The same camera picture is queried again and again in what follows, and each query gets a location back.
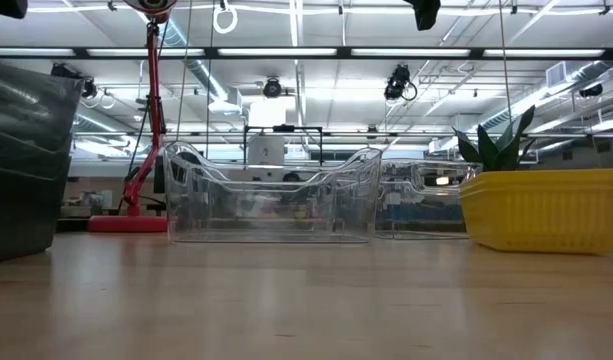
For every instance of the red desk lamp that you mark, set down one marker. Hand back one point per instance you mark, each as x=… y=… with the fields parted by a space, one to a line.
x=153 y=75

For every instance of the clear plastic basket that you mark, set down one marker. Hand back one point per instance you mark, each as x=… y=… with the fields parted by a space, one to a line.
x=416 y=220
x=266 y=215

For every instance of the white box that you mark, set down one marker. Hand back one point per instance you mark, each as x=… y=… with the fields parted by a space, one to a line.
x=266 y=150

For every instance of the green spiky plant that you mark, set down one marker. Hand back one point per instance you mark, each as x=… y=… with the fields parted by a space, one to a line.
x=486 y=147

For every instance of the silver ceiling duct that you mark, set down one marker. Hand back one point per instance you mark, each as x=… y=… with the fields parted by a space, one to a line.
x=206 y=75

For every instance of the yellow slotted plastic basket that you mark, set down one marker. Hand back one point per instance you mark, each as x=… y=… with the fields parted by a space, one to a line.
x=541 y=220

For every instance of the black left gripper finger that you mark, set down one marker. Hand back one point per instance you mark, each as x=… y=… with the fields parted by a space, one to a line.
x=6 y=7

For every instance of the ceiling air vent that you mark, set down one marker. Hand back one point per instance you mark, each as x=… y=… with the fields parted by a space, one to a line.
x=561 y=74

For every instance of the black ceiling track spotlight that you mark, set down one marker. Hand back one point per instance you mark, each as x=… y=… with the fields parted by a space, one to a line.
x=63 y=71
x=89 y=88

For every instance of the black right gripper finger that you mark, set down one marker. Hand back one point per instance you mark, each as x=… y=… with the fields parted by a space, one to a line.
x=427 y=12

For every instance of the round black ceiling spotlight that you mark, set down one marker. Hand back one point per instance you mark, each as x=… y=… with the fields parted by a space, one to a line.
x=272 y=87

